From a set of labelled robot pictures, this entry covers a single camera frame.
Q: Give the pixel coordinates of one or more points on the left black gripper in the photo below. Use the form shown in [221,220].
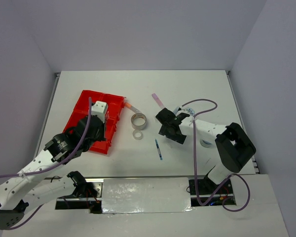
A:
[102,137]

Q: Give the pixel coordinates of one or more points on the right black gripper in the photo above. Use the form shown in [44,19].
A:
[179,138]

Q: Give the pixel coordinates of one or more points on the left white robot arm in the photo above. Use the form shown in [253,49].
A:
[22,193]

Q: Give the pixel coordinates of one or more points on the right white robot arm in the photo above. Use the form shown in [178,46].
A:
[234,147]

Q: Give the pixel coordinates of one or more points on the blue crayon pen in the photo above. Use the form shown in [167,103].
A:
[158,149]

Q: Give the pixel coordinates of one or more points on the blue white bottle far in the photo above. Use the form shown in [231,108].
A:
[190,111]

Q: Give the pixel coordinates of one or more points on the blue white bottle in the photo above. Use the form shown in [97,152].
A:
[190,111]
[205,144]

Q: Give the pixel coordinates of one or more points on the pink highlighter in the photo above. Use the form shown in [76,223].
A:
[158,101]

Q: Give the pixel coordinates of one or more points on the large clear tape roll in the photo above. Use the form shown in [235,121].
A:
[138,121]

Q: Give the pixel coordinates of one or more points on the small clear tape roll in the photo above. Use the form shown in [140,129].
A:
[137,135]

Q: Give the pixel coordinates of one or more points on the red compartment organizer tray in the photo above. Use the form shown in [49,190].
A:
[78,119]

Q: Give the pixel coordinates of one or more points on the blue white bottle near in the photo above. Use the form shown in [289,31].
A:
[205,144]

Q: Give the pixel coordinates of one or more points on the orange capped highlighter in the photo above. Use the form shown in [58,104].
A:
[132,108]

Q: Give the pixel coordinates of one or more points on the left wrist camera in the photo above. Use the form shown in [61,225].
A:
[100,109]

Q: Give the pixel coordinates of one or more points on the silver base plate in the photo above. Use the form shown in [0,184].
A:
[147,195]

